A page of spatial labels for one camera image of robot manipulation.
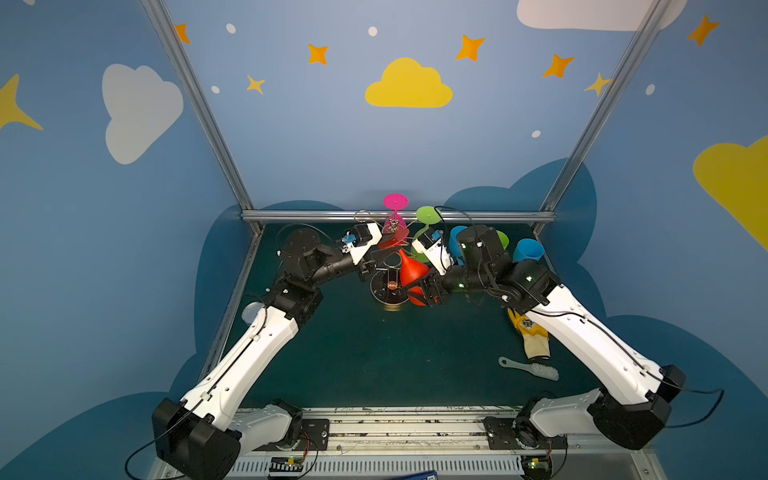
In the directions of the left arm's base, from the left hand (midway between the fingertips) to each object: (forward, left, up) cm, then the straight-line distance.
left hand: (391, 233), depth 62 cm
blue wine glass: (+21, -46, -28) cm, 58 cm away
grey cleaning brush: (-14, -43, -41) cm, 61 cm away
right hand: (-5, -6, -9) cm, 12 cm away
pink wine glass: (+24, -1, -12) cm, 27 cm away
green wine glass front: (+24, -38, -26) cm, 52 cm away
